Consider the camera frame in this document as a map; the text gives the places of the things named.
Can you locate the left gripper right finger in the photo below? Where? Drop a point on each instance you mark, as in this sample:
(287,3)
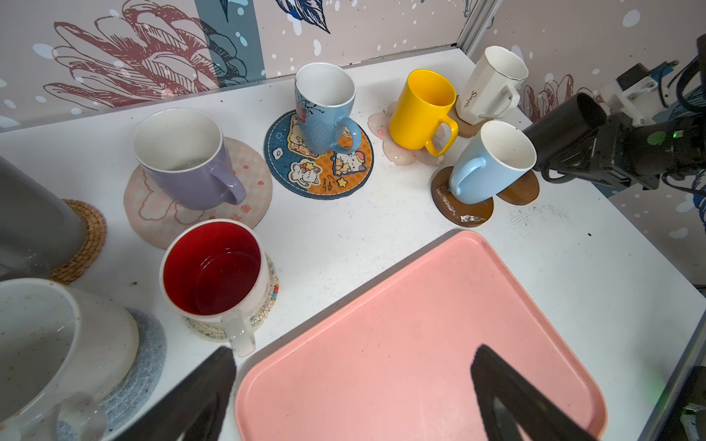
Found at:
(511,408)

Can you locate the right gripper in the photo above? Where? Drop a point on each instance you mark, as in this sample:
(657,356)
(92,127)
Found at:
(618,155)

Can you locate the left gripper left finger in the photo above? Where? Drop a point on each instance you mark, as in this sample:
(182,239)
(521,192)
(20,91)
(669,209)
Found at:
(196,408)

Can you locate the black mug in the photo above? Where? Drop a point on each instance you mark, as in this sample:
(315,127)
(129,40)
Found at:
(564,126)

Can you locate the grey woven round coaster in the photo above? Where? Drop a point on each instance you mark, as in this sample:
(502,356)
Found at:
(138,369)

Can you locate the beige woven round coaster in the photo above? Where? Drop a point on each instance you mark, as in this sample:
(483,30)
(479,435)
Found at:
(213,332)

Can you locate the brown round wooden coaster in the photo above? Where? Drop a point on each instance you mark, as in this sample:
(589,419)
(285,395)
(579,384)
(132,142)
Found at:
(523,191)

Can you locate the pink serving tray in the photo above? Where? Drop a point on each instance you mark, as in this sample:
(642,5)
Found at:
(395,363)

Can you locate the white blue mug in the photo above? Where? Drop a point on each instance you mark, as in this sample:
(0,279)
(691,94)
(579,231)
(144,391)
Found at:
(494,159)

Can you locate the red interior white mug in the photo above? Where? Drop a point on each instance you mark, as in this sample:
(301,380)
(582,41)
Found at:
(217,272)

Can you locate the white mug front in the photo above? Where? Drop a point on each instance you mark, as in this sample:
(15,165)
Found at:
(62,352)

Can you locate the cork flower coaster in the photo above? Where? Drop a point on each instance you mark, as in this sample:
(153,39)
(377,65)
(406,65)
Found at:
(466,130)

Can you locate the dark glossy round coaster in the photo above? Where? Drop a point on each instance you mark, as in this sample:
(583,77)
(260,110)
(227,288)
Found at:
(463,215)

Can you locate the pink bunny round coaster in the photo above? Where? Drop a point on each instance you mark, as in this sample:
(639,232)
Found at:
(158,219)

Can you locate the rattan round coaster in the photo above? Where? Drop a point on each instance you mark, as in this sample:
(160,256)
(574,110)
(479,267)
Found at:
(96,235)

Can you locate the yellow mug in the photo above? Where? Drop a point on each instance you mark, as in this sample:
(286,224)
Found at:
(423,106)

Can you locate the grey mug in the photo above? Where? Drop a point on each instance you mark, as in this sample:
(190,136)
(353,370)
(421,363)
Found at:
(39,232)

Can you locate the pink flower coaster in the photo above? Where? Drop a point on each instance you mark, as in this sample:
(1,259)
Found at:
(379,124)

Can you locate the lavender mug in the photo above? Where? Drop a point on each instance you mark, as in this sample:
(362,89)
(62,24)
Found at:
(183,150)

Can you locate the blue cartoon round coaster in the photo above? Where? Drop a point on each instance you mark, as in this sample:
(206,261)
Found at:
(322,177)

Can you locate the light blue mug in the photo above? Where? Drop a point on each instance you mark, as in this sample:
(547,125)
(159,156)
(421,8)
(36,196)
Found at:
(324,98)

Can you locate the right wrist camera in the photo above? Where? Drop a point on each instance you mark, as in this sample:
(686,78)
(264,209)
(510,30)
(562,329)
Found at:
(640,94)

